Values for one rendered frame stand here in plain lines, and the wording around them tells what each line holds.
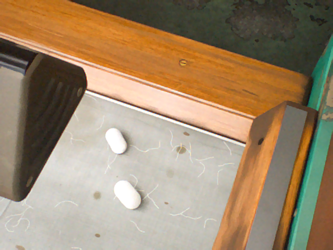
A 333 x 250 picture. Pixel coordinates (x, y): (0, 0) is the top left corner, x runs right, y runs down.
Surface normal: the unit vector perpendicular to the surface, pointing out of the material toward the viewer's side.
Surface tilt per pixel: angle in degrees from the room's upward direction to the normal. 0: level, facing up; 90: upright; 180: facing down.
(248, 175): 67
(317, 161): 0
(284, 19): 0
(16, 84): 58
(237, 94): 0
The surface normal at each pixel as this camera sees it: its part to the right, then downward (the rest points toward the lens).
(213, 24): 0.05, -0.50
